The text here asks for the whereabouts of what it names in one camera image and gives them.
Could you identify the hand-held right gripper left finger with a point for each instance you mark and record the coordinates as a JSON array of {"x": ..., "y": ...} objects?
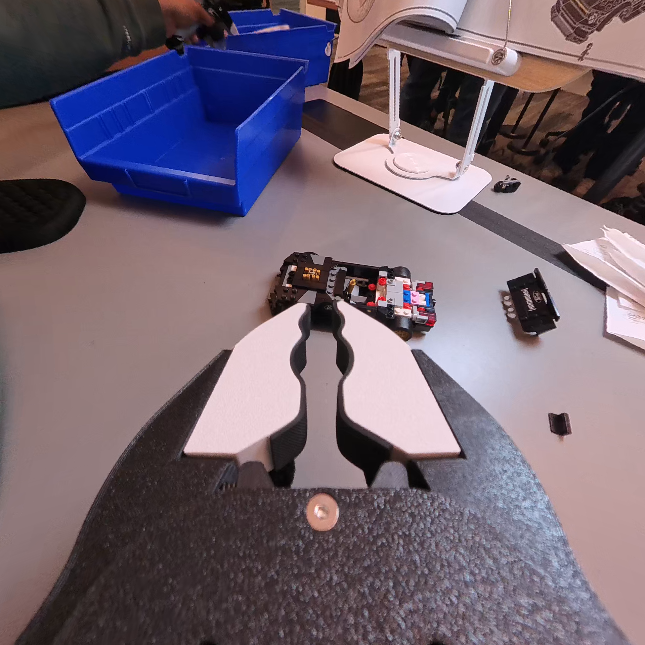
[{"x": 247, "y": 398}]

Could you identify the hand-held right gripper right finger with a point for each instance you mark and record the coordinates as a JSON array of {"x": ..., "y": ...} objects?
[{"x": 398, "y": 403}]

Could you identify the blue plastic bin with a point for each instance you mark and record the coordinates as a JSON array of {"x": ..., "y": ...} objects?
[
  {"x": 201, "y": 131},
  {"x": 302, "y": 45}
]

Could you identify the black lego car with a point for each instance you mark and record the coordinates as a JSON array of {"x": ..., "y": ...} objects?
[{"x": 383, "y": 297}]

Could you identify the person's left forearm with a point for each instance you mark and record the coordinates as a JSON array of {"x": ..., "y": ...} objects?
[{"x": 65, "y": 45}]

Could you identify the small black lego piece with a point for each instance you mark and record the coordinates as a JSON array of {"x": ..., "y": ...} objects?
[
  {"x": 559, "y": 424},
  {"x": 506, "y": 185}
]

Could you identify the black printed lego panel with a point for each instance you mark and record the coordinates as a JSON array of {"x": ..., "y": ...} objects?
[{"x": 531, "y": 302}]

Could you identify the white monitor stand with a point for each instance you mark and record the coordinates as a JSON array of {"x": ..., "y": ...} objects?
[{"x": 428, "y": 176}]

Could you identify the white printed paper bag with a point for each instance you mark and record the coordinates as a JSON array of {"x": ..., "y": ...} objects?
[{"x": 625, "y": 322}]

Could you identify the black wrist rest pad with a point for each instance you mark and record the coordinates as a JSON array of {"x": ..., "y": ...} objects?
[{"x": 30, "y": 211}]

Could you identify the wooden table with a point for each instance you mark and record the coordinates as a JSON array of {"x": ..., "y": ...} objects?
[{"x": 549, "y": 78}]

